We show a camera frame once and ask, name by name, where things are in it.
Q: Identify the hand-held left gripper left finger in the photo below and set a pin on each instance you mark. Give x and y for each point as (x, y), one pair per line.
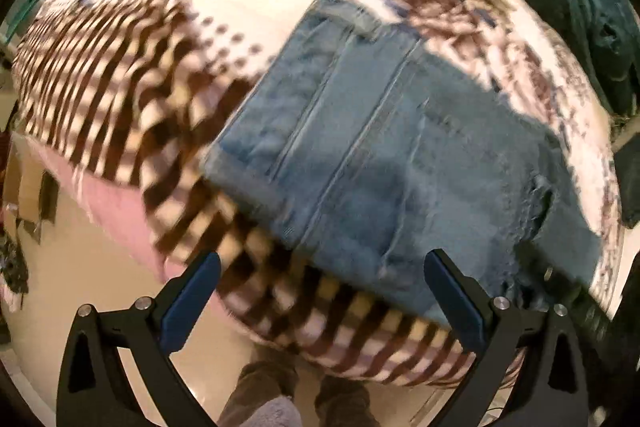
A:
(187, 302)

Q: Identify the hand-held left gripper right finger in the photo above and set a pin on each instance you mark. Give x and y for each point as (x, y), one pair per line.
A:
(457, 302)

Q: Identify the blue denim pants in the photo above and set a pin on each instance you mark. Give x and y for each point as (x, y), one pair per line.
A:
(380, 147)

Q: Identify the pink bed sheet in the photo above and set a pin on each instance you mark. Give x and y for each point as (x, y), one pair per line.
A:
(115, 212)

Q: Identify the grey fuzzy slipper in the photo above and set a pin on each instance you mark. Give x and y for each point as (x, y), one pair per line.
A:
(272, 413)

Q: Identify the person's right leg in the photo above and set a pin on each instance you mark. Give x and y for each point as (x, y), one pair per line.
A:
(345, 399)

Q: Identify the cardboard box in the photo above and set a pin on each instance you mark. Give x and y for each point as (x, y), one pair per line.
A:
(35, 197)

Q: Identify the brown checkered printed blanket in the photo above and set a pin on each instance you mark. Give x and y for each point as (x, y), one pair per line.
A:
(165, 37)

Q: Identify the dark green clothing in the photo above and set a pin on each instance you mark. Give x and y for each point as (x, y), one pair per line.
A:
(575, 2)

